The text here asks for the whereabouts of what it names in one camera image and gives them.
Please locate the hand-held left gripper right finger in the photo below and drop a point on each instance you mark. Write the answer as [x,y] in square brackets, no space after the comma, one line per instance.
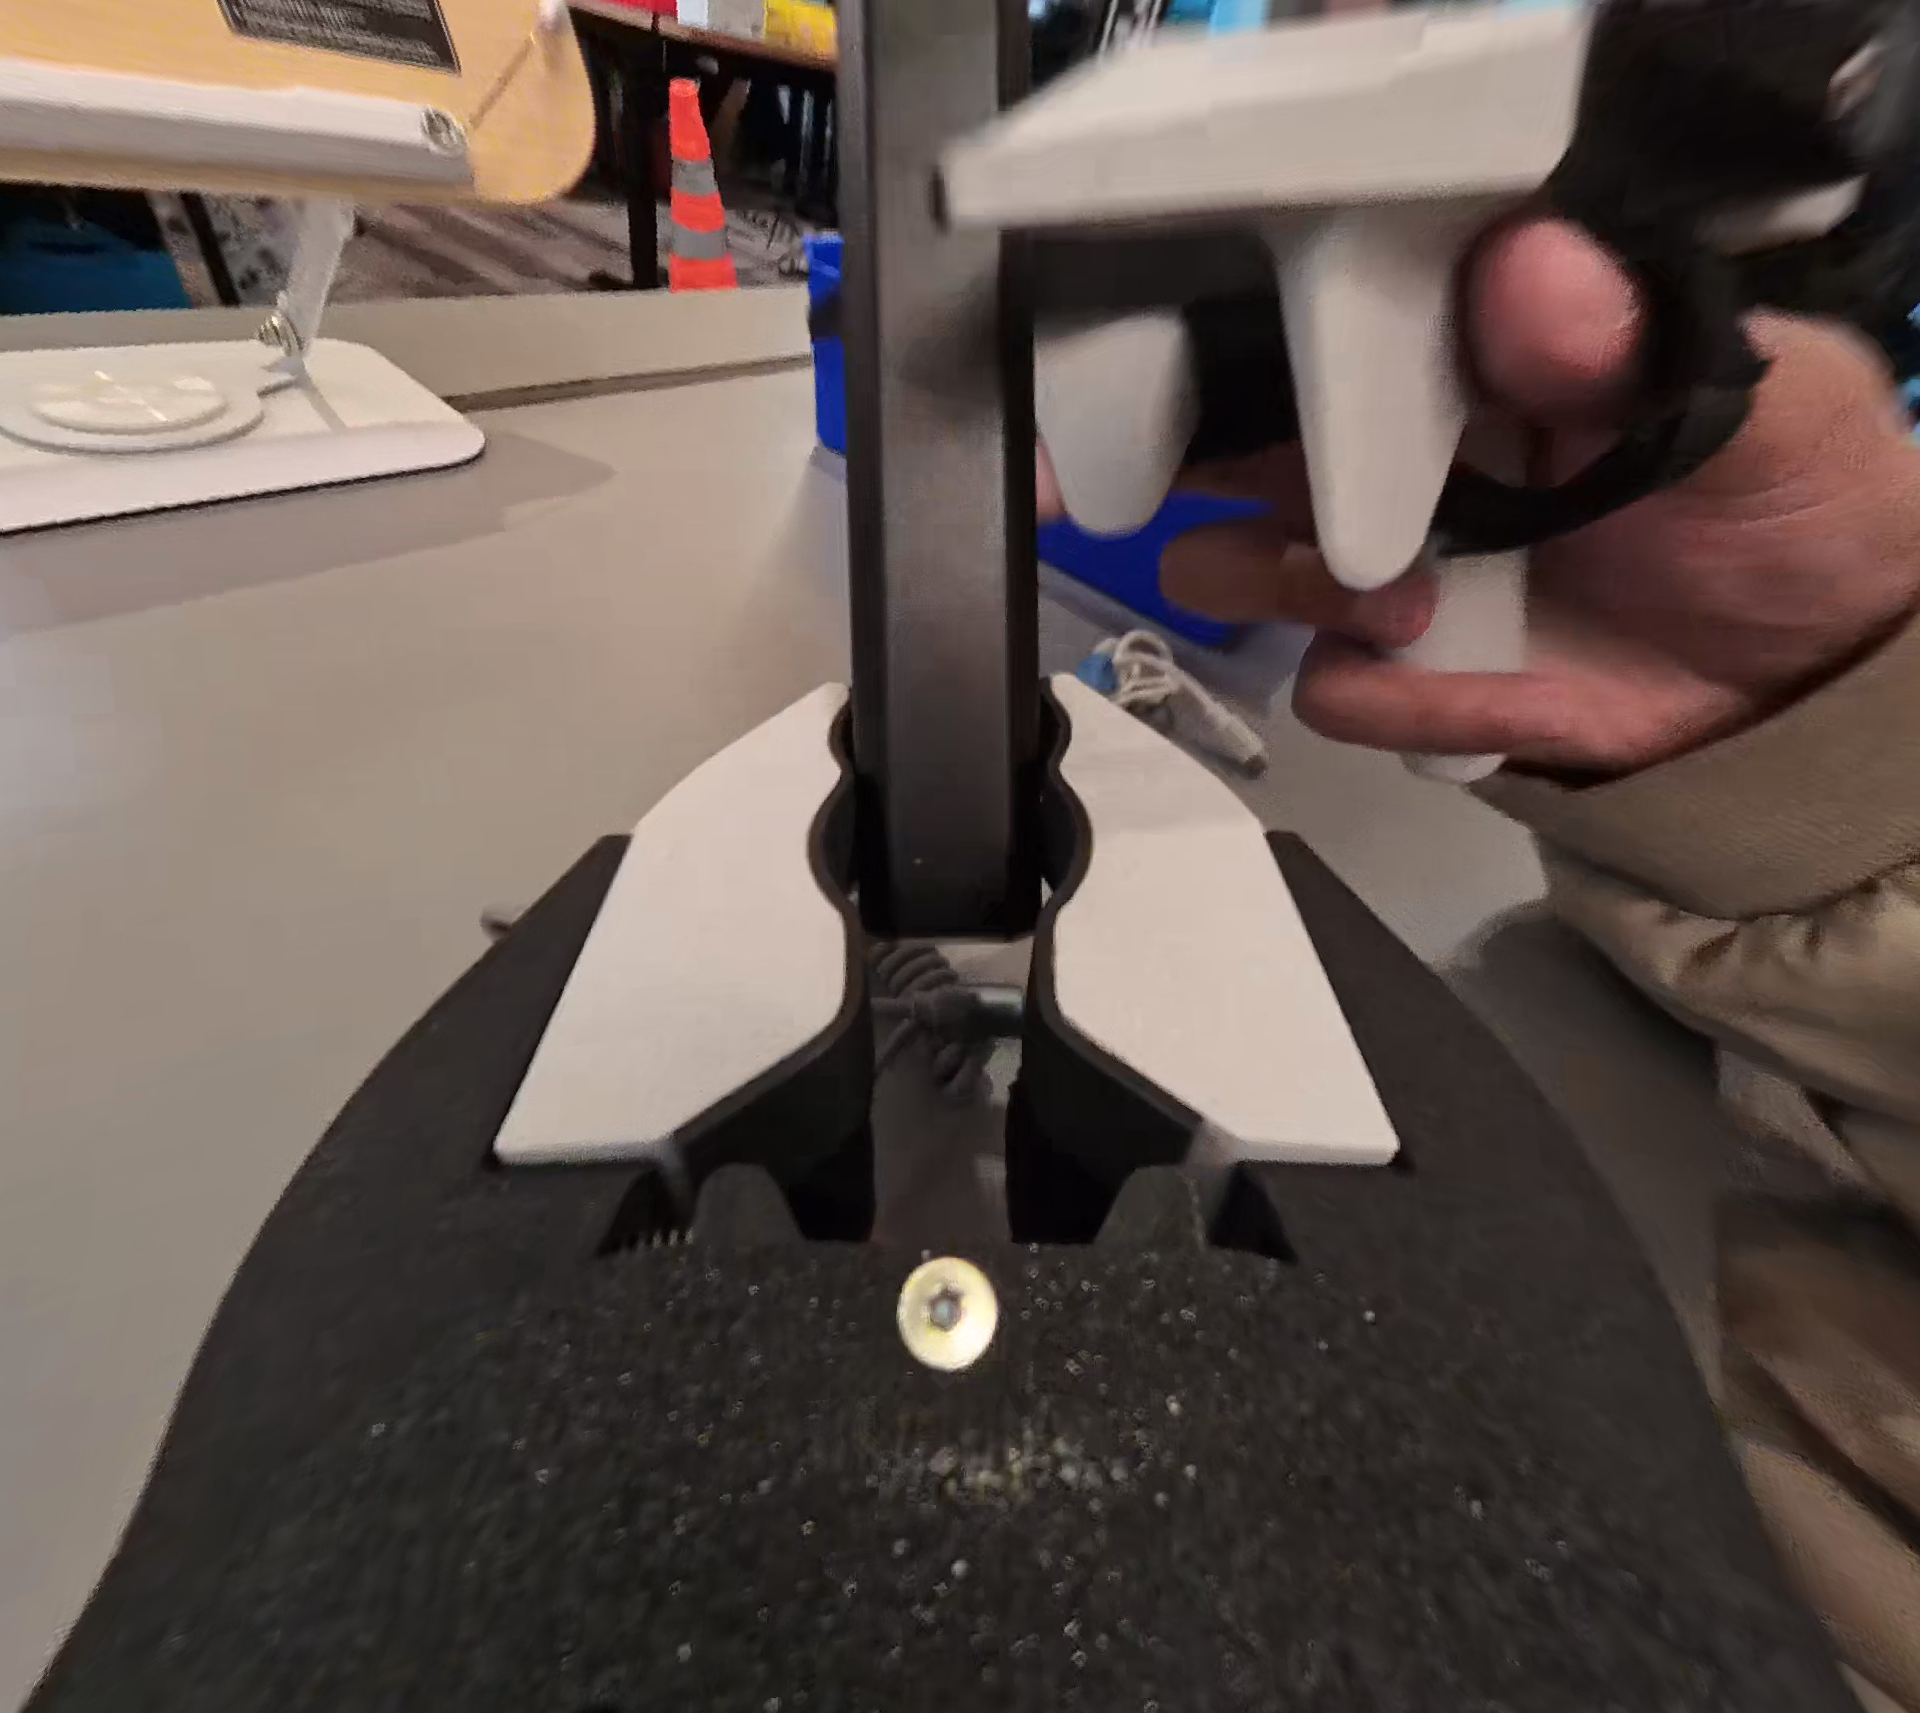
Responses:
[1201,992]

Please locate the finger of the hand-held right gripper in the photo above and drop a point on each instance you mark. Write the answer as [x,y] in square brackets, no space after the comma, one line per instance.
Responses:
[1274,123]

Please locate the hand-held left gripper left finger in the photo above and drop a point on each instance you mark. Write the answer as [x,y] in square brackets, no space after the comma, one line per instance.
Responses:
[690,992]

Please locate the blue plastic bin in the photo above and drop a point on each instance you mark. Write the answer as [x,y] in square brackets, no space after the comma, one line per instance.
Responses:
[1141,572]

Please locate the black usb hub tower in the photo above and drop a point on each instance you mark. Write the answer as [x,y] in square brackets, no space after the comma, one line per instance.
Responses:
[930,392]

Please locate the person's right hand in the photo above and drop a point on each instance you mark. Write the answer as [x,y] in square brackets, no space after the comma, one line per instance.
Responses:
[1770,543]

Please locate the yellow box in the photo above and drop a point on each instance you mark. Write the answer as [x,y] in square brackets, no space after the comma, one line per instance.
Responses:
[800,20]

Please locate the orange traffic cone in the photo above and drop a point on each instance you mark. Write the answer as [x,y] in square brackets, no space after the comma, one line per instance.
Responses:
[699,212]

